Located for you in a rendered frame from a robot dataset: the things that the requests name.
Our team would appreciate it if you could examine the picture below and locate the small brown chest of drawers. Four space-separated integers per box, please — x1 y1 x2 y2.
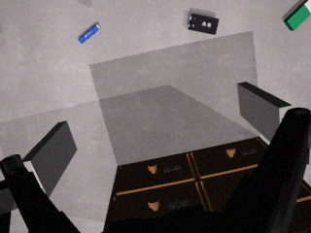
103 137 311 231

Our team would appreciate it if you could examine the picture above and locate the green and white eraser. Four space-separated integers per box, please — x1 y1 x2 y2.
284 0 311 31

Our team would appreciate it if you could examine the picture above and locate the black nine-volt battery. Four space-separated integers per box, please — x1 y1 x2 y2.
188 14 219 35

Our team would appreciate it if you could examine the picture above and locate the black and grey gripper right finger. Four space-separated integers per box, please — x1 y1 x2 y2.
201 82 311 233

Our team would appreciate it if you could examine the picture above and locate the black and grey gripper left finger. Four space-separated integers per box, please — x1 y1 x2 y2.
0 120 81 233

